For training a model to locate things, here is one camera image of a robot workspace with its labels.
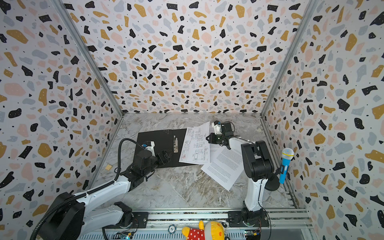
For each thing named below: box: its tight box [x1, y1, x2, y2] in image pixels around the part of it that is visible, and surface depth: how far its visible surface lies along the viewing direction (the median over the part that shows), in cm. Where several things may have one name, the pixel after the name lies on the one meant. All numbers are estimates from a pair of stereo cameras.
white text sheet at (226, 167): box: [201, 147, 244, 191], surface depth 94 cm
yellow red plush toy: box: [182, 220, 225, 240], surface depth 67 cm
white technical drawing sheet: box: [179, 121, 211, 165], surface depth 102 cm
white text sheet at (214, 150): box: [209, 143, 226, 163], surface depth 97 cm
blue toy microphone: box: [279, 147, 295, 184], surface depth 71 cm
